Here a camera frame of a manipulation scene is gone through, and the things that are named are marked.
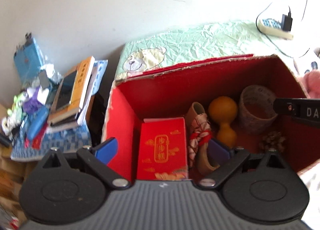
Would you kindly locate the blue paper bag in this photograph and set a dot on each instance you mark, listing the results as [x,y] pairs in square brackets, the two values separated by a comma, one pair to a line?
[28,60]

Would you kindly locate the orange gourd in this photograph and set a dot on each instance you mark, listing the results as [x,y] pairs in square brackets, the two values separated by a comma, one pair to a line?
[223,111]

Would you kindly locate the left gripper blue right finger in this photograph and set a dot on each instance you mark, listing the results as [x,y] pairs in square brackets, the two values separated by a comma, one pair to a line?
[218,152]

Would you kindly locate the black charger adapter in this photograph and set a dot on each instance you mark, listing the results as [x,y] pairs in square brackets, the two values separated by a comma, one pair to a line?
[286,22]

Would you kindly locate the yellow book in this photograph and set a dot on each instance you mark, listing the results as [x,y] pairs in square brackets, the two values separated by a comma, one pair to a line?
[73,87]

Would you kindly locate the pink plush bear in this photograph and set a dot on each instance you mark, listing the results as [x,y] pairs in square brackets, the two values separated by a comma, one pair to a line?
[311,82]

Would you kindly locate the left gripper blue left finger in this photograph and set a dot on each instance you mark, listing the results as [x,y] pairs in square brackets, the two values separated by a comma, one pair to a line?
[106,151]

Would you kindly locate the pine cone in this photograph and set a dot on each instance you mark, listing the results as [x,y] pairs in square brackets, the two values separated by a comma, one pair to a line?
[273,140]

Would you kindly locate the brown woven cup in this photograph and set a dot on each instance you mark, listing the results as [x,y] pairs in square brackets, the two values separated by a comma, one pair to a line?
[256,108]

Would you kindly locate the small red gift box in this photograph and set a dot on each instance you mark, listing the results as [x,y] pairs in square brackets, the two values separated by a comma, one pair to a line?
[163,153]

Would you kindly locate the stack of books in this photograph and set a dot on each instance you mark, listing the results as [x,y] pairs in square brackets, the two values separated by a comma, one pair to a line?
[72,116]

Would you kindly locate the white power strip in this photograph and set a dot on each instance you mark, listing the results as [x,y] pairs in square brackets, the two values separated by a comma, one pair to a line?
[273,28]

